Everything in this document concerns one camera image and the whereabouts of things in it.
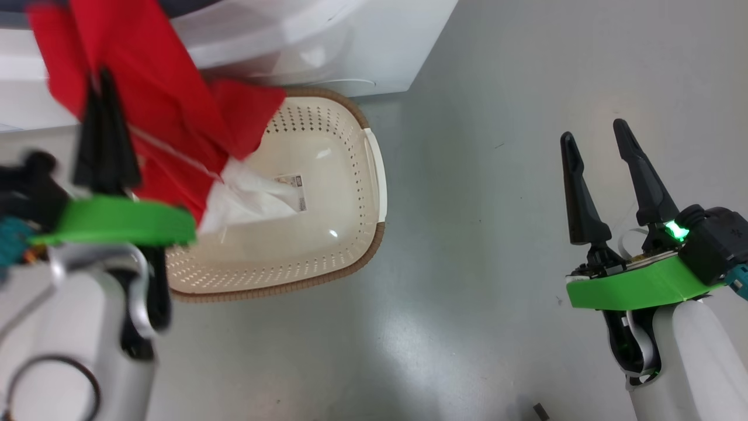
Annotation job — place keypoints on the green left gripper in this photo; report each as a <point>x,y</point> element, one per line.
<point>117,222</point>

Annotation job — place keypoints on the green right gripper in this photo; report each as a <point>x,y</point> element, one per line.
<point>637,286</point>

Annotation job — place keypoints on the red and white garment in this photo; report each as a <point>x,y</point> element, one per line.
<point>158,88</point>

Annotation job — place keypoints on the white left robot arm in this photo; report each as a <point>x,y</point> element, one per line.
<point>76,327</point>

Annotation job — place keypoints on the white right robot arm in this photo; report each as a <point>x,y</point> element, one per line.
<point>689,362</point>

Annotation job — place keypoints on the white garment care label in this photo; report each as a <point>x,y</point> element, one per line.
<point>299,193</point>

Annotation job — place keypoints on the cream laundry basket brown rim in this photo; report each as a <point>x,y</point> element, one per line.
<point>327,257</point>

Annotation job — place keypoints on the white front-load washing machine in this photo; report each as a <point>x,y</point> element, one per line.
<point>362,52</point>

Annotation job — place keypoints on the small dark object on floor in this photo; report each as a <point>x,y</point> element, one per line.
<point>541,410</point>

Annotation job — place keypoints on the round white filter cover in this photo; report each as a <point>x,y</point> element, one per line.
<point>345,82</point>

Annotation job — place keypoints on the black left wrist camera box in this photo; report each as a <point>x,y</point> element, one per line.
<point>32,187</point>

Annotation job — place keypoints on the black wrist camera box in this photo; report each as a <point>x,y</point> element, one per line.
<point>716,240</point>
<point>32,187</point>

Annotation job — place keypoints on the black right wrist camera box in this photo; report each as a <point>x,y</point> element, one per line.
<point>716,240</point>

